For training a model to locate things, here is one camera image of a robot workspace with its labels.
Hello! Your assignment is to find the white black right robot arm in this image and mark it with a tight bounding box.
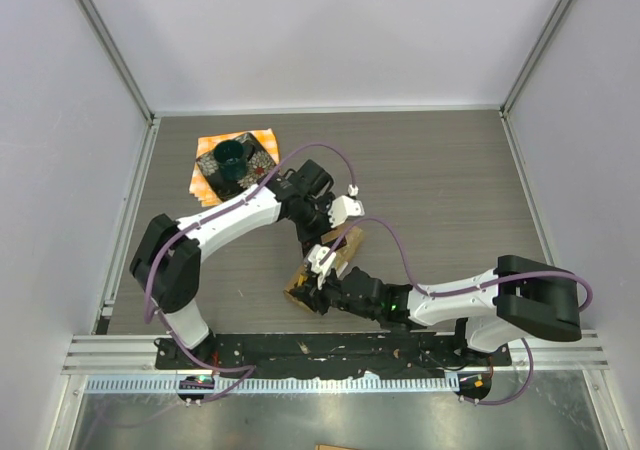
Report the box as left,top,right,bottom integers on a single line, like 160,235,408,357
300,255,591,365

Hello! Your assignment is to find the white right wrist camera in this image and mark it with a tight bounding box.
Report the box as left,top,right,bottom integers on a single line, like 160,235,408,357
304,244,336,289

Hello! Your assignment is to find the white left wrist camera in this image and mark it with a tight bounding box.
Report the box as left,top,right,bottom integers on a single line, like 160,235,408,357
327,184,365,228

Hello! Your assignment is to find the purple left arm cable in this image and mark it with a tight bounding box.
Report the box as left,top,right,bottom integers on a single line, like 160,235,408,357
143,142,361,406

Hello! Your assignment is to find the cardboard box on floor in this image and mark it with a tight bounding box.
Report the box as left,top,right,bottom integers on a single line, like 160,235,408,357
314,443,358,450

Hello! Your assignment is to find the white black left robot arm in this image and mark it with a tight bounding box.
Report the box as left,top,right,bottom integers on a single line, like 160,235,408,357
130,160,335,369

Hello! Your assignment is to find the orange checkered cloth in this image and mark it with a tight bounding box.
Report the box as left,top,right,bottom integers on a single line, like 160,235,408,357
187,127,280,209

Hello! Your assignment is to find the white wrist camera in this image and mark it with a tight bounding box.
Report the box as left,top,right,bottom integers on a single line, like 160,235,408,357
304,244,336,289
327,184,365,228

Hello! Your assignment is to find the white slotted cable duct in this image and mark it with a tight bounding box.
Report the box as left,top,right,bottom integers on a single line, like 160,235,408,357
85,373,459,395

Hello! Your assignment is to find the black patterned tray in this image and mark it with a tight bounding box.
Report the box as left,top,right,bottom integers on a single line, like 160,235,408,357
195,130,281,204

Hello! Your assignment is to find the brown cardboard express box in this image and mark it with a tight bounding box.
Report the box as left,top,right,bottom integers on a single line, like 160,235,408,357
284,224,364,315

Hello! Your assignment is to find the dark green round bowl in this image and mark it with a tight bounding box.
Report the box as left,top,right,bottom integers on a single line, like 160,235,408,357
213,140,253,181

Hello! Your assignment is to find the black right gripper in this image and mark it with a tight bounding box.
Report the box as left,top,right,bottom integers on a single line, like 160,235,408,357
293,265,379,320

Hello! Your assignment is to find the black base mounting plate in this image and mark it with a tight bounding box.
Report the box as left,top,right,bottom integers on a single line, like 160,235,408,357
153,330,513,380

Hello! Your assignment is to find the aluminium frame rail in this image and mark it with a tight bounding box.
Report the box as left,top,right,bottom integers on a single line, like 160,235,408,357
62,330,610,375

